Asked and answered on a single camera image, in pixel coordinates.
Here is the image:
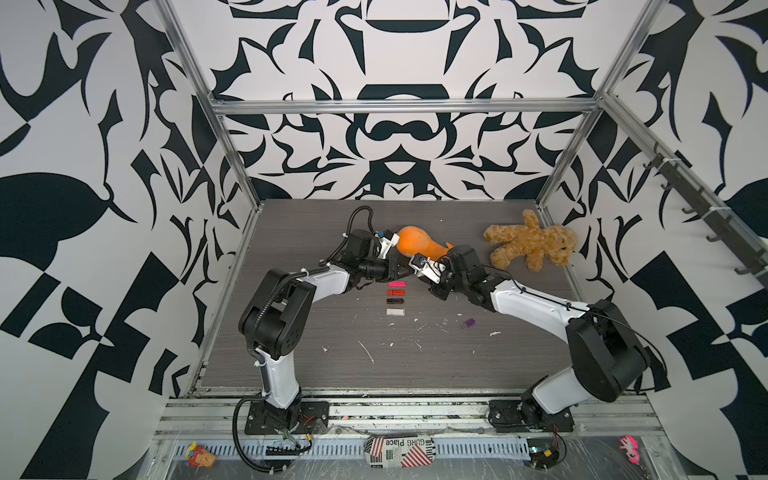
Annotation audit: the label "pink toy figure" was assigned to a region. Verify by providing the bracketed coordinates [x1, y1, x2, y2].
[619, 435, 640, 465]

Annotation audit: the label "red yellow toy figure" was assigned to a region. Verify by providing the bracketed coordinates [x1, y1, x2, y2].
[185, 442, 217, 468]

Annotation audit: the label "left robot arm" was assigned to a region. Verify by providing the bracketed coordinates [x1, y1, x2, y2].
[238, 205, 407, 416]

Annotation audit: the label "orange plush whale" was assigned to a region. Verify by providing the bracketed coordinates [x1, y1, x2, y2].
[397, 226, 453, 261]

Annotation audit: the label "brown teddy bear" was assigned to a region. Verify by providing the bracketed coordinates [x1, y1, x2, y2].
[484, 209, 576, 272]

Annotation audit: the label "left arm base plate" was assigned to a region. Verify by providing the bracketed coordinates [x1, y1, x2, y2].
[244, 399, 330, 435]

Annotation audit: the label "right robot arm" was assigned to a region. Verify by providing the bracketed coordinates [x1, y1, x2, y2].
[410, 245, 651, 416]

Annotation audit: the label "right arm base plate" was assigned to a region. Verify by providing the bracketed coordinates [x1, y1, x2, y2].
[487, 400, 575, 433]

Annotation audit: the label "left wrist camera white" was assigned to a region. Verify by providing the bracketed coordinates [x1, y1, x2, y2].
[374, 230, 400, 260]

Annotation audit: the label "small electronics board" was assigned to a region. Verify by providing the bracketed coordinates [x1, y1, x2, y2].
[525, 435, 568, 471]

